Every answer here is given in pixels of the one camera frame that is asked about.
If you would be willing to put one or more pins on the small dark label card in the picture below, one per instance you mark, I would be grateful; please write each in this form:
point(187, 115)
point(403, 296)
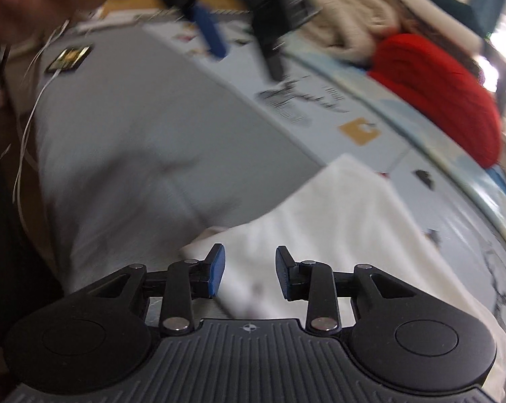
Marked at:
point(69, 59)

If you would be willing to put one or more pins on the grey bed mat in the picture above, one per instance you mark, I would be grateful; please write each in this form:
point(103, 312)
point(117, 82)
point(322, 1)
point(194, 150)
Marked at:
point(139, 151)

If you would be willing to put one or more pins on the white garment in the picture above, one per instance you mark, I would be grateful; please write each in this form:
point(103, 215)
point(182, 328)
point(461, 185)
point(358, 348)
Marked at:
point(344, 216)

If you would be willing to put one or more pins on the printed light blue bedsheet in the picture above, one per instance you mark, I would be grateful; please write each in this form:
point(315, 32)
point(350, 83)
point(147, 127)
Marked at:
point(327, 122)

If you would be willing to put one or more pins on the cream folded quilt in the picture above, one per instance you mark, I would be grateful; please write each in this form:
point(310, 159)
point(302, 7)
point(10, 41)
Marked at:
point(351, 30)

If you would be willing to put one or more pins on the red folded blanket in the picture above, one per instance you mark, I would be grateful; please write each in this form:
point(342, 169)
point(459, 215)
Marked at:
point(443, 90)

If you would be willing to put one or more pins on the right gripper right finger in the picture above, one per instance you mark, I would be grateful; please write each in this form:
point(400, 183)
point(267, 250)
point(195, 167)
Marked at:
point(400, 335)

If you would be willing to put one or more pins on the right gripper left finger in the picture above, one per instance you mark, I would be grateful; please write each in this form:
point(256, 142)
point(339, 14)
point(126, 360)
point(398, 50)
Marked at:
point(101, 334)

